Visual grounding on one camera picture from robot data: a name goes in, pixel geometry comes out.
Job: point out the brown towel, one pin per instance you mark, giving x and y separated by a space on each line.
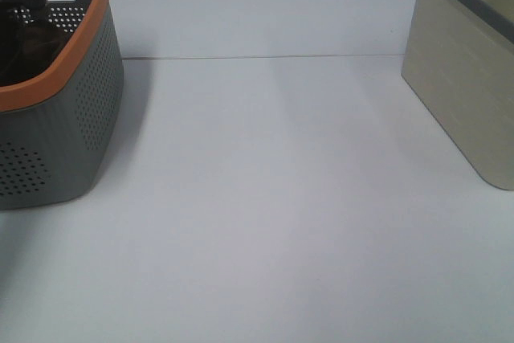
28 47

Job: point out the beige plastic basket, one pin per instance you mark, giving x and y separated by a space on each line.
459 63

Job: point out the grey basket with orange rim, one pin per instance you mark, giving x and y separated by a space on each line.
55 128

